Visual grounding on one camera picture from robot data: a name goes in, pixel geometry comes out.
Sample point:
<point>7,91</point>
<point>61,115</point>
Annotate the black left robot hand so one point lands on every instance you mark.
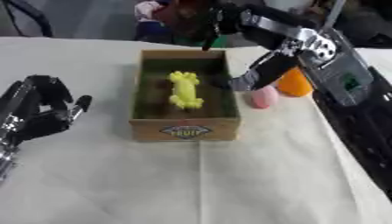
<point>43,119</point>

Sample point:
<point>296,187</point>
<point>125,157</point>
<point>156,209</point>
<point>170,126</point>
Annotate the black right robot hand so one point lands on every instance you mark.
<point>268,68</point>

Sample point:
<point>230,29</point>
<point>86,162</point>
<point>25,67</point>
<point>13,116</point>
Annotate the silver and black right robot arm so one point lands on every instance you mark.
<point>337,73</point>

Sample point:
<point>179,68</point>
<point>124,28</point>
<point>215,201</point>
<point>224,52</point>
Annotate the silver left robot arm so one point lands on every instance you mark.
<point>6,159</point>

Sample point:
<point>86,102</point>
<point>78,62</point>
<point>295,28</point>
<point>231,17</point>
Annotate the tan cardboard box green inside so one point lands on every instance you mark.
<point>184,131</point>

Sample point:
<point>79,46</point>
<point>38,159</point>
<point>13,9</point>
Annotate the pink egg-shaped toy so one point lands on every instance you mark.
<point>264,97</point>

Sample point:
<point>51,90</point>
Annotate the orange toy fruit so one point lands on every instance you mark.
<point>293,84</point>

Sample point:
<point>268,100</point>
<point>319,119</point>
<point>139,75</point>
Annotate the grey metal pole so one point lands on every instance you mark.
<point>333,14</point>

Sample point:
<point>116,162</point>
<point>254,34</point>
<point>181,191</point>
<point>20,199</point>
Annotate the yellow soft toy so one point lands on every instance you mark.
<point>184,90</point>

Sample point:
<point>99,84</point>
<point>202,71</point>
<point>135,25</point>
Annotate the person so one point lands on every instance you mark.
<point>178,20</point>

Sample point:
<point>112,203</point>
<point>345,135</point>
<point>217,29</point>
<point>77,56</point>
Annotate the black curved tube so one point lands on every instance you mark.
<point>38,17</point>

